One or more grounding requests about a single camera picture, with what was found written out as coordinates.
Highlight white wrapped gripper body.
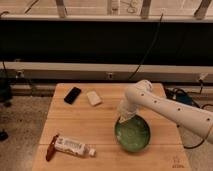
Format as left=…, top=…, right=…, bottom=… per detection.
left=118, top=99, right=138, bottom=123

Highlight green ceramic bowl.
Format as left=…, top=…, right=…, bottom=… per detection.
left=114, top=115, right=151, bottom=153

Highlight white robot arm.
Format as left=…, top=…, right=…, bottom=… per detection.
left=118, top=80, right=213, bottom=144

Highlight wooden table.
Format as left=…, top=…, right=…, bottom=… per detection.
left=32, top=83, right=191, bottom=171

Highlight black smartphone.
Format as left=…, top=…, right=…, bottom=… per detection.
left=64, top=87, right=81, bottom=104

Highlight white plastic bottle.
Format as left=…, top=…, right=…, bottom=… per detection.
left=55, top=136, right=96, bottom=157

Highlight black cables at right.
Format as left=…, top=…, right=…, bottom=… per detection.
left=165, top=87, right=213, bottom=111

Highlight black hanging cable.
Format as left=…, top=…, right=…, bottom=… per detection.
left=129, top=13, right=164, bottom=81

